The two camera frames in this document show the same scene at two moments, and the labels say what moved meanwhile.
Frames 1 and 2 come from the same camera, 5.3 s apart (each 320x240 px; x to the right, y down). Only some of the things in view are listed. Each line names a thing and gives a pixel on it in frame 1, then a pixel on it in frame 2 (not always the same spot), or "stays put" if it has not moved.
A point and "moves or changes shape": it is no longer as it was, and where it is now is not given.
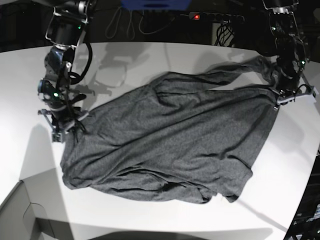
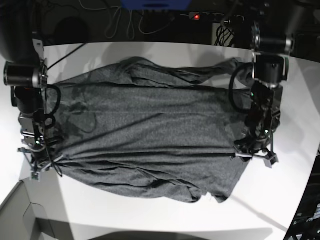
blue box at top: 156,5 stays put
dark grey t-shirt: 191,136 moves or changes shape
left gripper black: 62,117 → 38,152
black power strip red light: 216,17 stays put
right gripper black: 285,84 → 258,143
